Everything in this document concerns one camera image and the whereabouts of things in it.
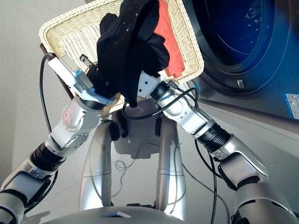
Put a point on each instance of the black cloth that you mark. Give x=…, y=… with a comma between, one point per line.
x=121, y=58

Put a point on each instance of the pale woven basket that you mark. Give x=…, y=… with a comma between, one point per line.
x=70, y=35

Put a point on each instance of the grey washing machine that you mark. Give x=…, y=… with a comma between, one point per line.
x=280, y=70

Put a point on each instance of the dark brown wooden stand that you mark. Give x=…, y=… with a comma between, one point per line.
x=67, y=88

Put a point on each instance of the orange-red cloth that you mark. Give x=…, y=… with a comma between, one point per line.
x=172, y=53

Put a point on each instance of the silver robot torso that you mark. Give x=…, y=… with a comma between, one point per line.
x=93, y=218

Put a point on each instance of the energy label sticker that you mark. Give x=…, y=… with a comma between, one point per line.
x=293, y=105

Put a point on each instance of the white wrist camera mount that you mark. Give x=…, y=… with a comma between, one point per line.
x=147, y=85
x=63, y=70

